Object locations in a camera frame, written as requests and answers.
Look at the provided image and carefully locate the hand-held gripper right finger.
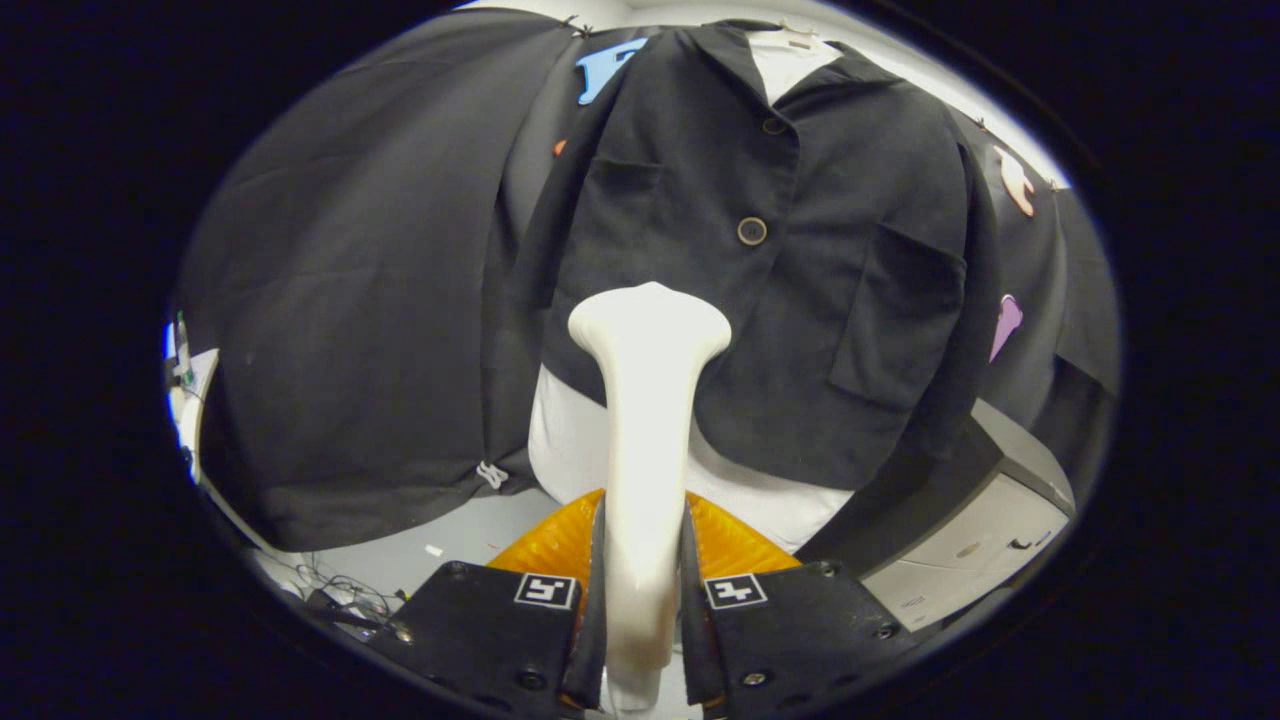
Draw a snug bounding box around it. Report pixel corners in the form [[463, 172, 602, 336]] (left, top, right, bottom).
[[683, 490, 921, 716]]

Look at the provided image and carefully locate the black suit jacket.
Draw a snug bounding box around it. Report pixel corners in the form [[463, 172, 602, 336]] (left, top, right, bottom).
[[505, 20, 1001, 491]]

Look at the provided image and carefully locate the black backdrop cloth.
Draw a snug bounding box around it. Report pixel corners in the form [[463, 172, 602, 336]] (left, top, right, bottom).
[[175, 8, 1121, 551]]

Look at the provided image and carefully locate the tangle of black cables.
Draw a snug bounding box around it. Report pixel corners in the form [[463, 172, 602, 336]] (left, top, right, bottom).
[[285, 560, 411, 641]]

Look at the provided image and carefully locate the white clothes hanger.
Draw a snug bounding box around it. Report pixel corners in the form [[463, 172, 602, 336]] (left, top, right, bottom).
[[770, 22, 843, 59]]

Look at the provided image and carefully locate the white garment steamer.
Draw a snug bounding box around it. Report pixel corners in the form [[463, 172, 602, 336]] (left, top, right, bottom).
[[567, 282, 733, 716]]

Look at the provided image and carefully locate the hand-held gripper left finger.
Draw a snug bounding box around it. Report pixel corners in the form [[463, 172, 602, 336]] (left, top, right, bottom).
[[370, 488, 609, 716]]

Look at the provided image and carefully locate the grey cabinet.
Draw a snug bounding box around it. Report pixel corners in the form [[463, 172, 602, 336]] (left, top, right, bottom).
[[800, 398, 1079, 633]]

